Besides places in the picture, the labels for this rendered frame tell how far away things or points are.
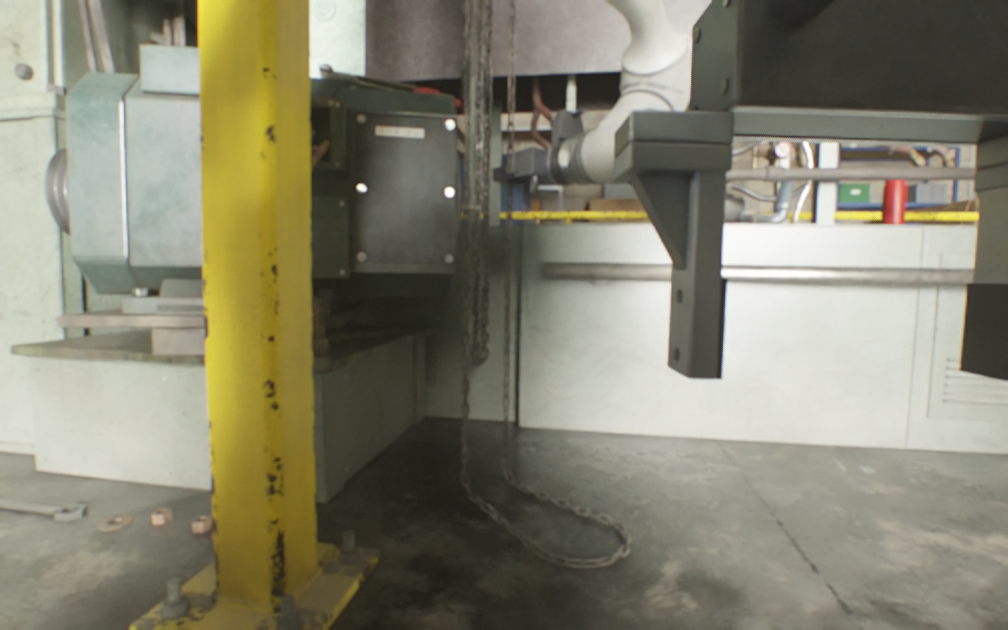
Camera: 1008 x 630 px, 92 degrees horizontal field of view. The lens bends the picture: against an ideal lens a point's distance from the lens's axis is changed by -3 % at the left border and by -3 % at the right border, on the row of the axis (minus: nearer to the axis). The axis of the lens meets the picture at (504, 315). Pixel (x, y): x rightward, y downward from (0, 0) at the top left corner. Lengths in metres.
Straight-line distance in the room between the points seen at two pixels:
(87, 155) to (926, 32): 1.20
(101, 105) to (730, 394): 1.58
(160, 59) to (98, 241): 0.36
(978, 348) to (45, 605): 1.00
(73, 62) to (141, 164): 0.55
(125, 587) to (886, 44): 0.98
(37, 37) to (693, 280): 1.67
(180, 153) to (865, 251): 1.62
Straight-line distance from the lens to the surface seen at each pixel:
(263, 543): 0.76
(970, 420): 1.81
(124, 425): 1.33
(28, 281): 1.62
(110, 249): 1.20
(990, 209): 0.30
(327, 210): 1.01
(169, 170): 1.17
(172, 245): 1.15
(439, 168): 1.08
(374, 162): 1.08
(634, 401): 1.50
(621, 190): 6.16
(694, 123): 0.21
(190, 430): 1.22
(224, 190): 0.70
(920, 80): 0.24
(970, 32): 0.26
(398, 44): 1.75
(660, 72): 0.89
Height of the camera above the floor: 0.45
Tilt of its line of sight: 5 degrees down
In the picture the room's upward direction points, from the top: 1 degrees clockwise
